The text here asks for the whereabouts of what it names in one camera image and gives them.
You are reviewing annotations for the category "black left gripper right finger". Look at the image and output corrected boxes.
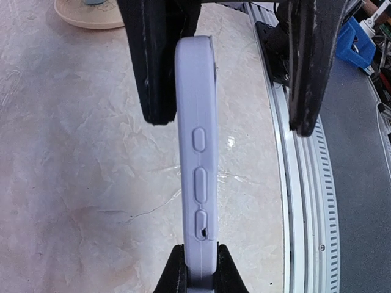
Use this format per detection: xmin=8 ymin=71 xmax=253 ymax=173
xmin=213 ymin=244 xmax=249 ymax=293

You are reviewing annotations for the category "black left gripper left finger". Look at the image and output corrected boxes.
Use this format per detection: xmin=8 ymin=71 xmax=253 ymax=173
xmin=155 ymin=245 xmax=188 ymax=293

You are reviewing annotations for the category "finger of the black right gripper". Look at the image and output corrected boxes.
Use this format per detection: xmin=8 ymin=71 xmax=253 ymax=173
xmin=118 ymin=0 xmax=202 ymax=125
xmin=288 ymin=0 xmax=349 ymax=137

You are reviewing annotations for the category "lavender phone case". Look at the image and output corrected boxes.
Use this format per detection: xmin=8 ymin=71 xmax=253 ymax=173
xmin=175 ymin=35 xmax=219 ymax=292

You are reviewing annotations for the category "beige round plate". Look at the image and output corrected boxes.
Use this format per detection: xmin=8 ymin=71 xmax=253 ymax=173
xmin=54 ymin=1 xmax=124 ymax=30

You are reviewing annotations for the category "blue plastic part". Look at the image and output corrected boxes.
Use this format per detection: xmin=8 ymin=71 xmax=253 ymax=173
xmin=336 ymin=16 xmax=376 ymax=69

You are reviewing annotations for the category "light blue cup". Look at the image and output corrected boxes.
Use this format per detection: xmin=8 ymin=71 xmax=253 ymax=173
xmin=83 ymin=0 xmax=106 ymax=5

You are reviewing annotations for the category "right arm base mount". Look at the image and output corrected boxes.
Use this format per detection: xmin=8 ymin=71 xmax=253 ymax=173
xmin=255 ymin=21 xmax=290 ymax=86

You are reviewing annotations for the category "front aluminium rail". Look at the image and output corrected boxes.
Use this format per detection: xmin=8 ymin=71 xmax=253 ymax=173
xmin=244 ymin=2 xmax=340 ymax=292

